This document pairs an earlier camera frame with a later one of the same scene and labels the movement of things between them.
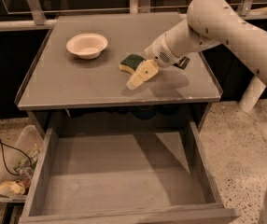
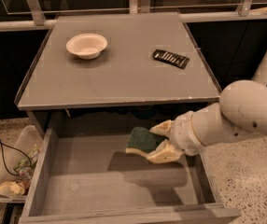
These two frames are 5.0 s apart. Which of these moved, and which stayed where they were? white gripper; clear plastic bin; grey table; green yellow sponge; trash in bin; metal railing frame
Moved: white gripper; green yellow sponge
Stayed: grey table; metal railing frame; trash in bin; clear plastic bin
